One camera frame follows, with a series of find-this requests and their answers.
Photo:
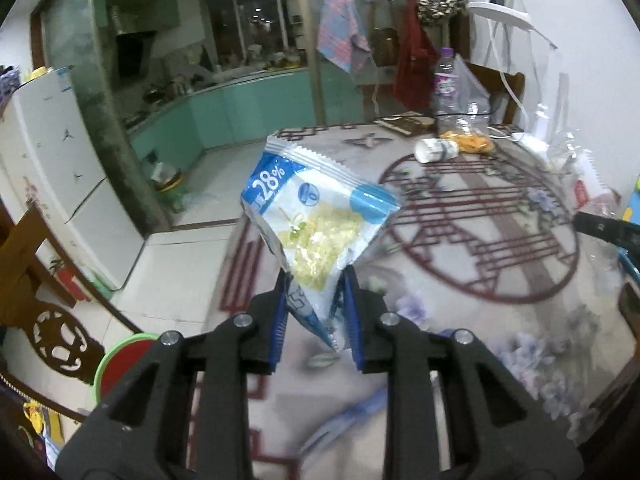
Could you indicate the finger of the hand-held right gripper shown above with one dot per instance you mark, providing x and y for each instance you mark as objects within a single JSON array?
[{"x": 605, "y": 230}]

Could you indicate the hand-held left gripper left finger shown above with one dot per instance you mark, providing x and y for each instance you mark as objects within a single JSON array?
[{"x": 278, "y": 330}]

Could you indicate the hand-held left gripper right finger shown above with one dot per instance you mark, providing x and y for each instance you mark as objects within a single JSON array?
[{"x": 352, "y": 325}]

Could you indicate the blue and white snack packet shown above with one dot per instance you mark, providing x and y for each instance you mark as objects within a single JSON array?
[{"x": 310, "y": 210}]

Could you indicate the red basin with green rim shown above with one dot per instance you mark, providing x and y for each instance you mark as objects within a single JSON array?
[{"x": 120, "y": 360}]

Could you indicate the clear plastic wrapper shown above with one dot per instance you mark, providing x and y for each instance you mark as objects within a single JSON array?
[{"x": 575, "y": 165}]

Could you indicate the blue plastic item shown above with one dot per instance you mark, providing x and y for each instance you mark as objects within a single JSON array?
[{"x": 345, "y": 420}]

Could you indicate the round table with patterned cloth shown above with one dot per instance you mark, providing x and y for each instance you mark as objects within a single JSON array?
[{"x": 475, "y": 260}]

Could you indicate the clear bag of orange snacks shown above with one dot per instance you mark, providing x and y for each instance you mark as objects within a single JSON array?
[{"x": 470, "y": 137}]

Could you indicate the plain wooden chair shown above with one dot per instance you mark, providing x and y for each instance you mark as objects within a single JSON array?
[{"x": 500, "y": 95}]

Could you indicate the green bucket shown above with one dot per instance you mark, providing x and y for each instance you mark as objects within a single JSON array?
[{"x": 170, "y": 187}]

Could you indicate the paper cup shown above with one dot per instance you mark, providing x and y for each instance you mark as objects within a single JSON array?
[{"x": 435, "y": 149}]

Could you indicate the clear plastic bottle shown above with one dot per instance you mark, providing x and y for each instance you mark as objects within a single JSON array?
[{"x": 445, "y": 85}]

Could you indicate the teal kitchen cabinets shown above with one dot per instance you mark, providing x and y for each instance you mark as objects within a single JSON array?
[{"x": 225, "y": 110}]

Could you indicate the carved wooden chair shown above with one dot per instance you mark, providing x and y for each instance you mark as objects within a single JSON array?
[{"x": 50, "y": 337}]

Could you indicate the white desk lamp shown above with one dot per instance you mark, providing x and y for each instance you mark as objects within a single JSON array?
[{"x": 505, "y": 10}]

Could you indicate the red garment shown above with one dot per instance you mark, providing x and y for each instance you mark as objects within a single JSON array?
[{"x": 412, "y": 60}]

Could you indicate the yellow toy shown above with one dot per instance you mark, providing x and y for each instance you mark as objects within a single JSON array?
[{"x": 35, "y": 414}]

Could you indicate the white refrigerator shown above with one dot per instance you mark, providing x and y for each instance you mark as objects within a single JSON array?
[{"x": 60, "y": 160}]

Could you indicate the plaid towel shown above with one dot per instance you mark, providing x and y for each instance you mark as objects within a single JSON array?
[{"x": 340, "y": 25}]

